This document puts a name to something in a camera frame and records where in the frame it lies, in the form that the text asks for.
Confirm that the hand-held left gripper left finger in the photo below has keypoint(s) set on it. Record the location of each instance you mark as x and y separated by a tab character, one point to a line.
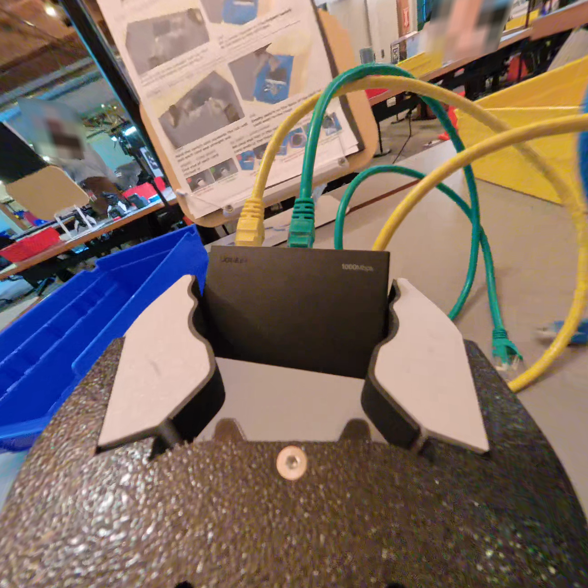
151	367

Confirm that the blue plastic bin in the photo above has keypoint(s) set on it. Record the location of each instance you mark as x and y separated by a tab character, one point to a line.
92	312

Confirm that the printed instruction sheet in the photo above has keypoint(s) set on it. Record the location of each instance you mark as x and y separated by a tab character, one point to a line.
206	92

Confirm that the black metal pole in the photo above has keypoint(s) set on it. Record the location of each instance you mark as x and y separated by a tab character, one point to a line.
115	92

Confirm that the red plastic bin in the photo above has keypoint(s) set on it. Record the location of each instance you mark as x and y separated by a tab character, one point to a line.
27	243

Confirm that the orange traffic cone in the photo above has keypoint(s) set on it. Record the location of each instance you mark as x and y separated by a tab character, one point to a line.
448	124

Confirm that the wooden workbench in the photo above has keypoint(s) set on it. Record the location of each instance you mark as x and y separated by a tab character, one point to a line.
115	220

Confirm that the yellow plastic bin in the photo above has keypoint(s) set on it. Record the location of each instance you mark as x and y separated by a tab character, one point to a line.
551	87

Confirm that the black network switch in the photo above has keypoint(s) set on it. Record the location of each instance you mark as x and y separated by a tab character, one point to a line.
294	312

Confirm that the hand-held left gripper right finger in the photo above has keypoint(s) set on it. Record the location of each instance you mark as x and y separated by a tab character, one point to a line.
432	367

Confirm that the small black monitor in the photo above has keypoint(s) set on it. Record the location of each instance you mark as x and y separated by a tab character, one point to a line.
18	151

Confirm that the blank wooden clipboard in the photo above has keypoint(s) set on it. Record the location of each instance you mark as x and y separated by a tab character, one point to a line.
46	193

